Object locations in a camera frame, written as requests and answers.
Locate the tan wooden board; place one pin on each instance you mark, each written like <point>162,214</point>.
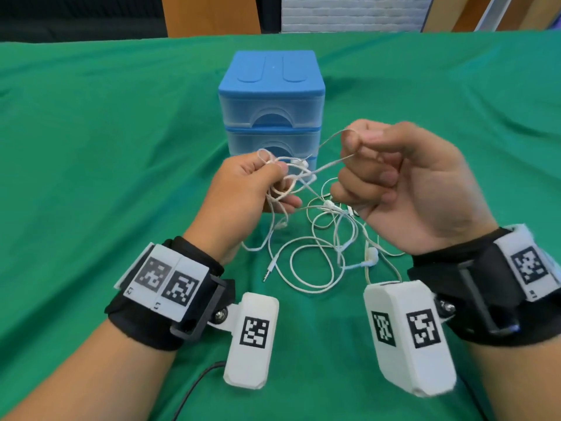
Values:
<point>445,13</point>
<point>530,10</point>

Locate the person's left forearm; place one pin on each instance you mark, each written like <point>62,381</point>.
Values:
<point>92,377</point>

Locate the person's right hand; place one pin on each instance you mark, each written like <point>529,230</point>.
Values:
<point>429,192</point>

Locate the person's right forearm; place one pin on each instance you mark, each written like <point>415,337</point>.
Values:
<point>521,381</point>

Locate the person's left hand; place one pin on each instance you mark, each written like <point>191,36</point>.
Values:
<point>232,201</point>

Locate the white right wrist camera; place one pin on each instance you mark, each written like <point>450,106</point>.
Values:
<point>420,368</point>

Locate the blue plastic mini drawer unit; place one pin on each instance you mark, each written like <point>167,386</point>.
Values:
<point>271,72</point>

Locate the green tablecloth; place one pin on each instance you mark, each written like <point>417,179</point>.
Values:
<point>87,149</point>

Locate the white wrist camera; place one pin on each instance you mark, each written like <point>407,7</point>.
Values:
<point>420,368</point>
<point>247,372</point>

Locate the white left marker tag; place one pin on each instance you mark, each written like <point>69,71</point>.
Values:
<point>164,280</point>

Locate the white marker tag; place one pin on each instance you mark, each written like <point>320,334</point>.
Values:
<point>528,265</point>
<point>164,280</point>

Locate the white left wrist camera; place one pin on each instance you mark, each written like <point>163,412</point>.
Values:
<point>247,372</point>

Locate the white metal frame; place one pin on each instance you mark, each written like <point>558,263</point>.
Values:
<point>494,13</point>

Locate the black sofa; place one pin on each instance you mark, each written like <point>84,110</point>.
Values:
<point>83,30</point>

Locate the white right marker tag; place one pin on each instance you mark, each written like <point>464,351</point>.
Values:
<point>528,265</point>

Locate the wide orange wooden panel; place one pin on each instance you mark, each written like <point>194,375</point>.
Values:
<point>210,15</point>

